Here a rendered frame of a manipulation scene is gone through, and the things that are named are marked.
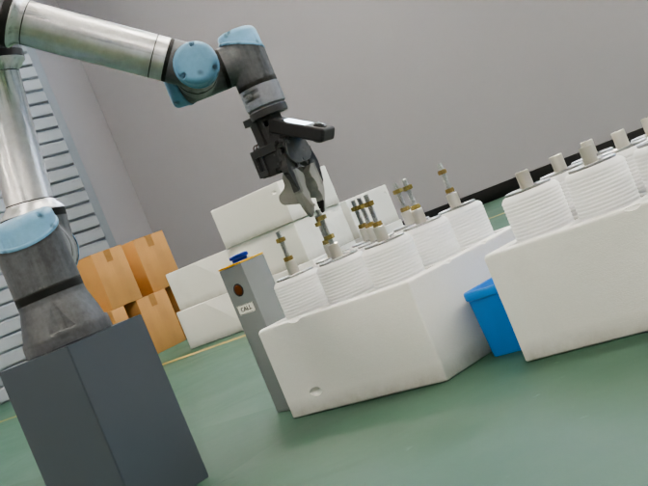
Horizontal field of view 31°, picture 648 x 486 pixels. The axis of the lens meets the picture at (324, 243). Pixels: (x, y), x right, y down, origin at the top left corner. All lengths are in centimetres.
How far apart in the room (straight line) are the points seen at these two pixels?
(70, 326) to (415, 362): 58
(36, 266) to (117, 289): 410
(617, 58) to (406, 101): 147
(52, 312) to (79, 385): 14
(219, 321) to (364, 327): 322
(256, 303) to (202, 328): 300
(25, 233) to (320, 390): 62
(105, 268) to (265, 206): 136
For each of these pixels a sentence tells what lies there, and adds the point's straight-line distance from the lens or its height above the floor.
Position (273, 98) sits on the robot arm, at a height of 56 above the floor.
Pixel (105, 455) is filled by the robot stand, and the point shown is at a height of 12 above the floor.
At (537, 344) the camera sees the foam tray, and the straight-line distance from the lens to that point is 184.
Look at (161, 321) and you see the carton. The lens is 619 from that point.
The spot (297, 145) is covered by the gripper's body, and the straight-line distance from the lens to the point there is 212.
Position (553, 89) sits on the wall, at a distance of 742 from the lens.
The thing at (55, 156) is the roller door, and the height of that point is 149.
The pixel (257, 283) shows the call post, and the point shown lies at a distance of 233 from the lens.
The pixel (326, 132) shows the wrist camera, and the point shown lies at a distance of 207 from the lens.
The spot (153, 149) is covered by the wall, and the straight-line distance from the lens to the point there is 917.
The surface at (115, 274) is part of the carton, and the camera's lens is 606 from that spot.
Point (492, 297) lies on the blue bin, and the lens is 197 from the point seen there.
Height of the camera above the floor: 34
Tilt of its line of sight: 1 degrees down
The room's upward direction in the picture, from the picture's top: 22 degrees counter-clockwise
